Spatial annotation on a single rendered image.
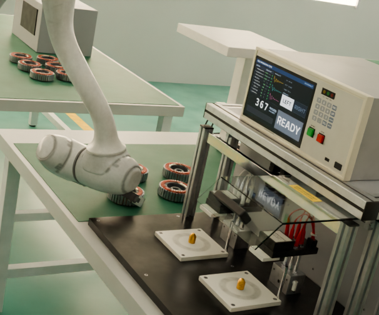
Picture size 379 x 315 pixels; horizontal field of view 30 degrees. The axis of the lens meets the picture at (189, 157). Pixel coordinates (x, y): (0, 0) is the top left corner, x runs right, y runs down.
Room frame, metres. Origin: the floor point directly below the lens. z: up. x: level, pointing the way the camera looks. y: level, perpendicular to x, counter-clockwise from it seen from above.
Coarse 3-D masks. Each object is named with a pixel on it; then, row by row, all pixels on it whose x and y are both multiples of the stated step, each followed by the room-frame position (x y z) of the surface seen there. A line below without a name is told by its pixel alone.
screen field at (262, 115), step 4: (248, 108) 1.90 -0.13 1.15; (252, 108) 1.89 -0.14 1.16; (252, 112) 1.88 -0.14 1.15; (256, 112) 1.87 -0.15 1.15; (260, 112) 1.86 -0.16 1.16; (260, 116) 1.85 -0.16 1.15; (264, 116) 1.84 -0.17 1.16; (268, 116) 1.83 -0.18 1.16; (268, 120) 1.82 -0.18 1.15; (272, 120) 1.81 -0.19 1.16
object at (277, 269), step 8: (280, 264) 1.67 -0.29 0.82; (272, 272) 1.68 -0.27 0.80; (280, 272) 1.65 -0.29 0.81; (288, 272) 1.64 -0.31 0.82; (272, 280) 1.67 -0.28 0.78; (280, 280) 1.65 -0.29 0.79; (288, 280) 1.62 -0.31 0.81; (296, 280) 1.63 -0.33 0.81; (304, 280) 1.65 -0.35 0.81; (288, 288) 1.62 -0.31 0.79; (296, 288) 1.64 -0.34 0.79
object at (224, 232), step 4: (224, 224) 1.88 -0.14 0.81; (224, 228) 1.87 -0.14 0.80; (228, 228) 1.86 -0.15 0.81; (224, 232) 1.87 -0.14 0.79; (232, 232) 1.84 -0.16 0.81; (220, 236) 1.88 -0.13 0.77; (224, 236) 1.86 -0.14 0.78; (232, 236) 1.84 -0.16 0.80; (236, 236) 1.82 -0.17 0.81; (224, 240) 1.86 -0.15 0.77; (232, 240) 1.83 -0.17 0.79; (236, 240) 1.82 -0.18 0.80; (240, 240) 1.83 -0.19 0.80; (232, 244) 1.83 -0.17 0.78; (236, 244) 1.82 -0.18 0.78; (240, 244) 1.83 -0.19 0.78; (244, 244) 1.84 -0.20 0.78; (248, 244) 1.85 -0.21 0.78; (236, 248) 1.82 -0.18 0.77; (240, 248) 1.83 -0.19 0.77
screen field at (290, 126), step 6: (282, 114) 1.78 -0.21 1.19; (276, 120) 1.80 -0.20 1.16; (282, 120) 1.78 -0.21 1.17; (288, 120) 1.76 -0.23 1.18; (294, 120) 1.74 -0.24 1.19; (276, 126) 1.79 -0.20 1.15; (282, 126) 1.77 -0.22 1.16; (288, 126) 1.75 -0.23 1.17; (294, 126) 1.74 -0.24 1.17; (300, 126) 1.72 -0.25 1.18; (288, 132) 1.75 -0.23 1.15; (294, 132) 1.73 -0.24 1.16; (300, 132) 1.71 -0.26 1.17; (294, 138) 1.73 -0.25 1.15
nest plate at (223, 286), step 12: (204, 276) 1.60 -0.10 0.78; (216, 276) 1.62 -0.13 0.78; (228, 276) 1.63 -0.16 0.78; (240, 276) 1.64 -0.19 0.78; (252, 276) 1.66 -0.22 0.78; (216, 288) 1.56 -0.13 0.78; (228, 288) 1.57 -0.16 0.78; (252, 288) 1.59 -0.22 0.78; (264, 288) 1.61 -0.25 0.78; (228, 300) 1.51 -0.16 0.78; (240, 300) 1.52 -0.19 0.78; (252, 300) 1.54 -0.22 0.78; (264, 300) 1.55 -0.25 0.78; (276, 300) 1.56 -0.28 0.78
